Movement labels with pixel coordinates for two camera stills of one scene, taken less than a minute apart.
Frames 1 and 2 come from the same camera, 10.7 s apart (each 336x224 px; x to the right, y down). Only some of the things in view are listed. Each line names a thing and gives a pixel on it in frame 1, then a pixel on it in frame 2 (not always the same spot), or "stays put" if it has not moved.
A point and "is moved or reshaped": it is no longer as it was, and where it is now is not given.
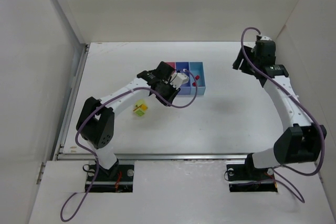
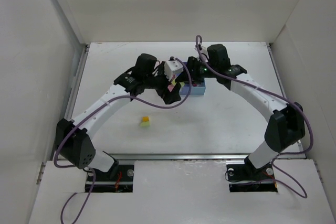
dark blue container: (184, 67) stays put
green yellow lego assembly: (140, 107) is moved or reshaped
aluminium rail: (157, 157) stays put
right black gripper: (243, 64) -> (191, 71)
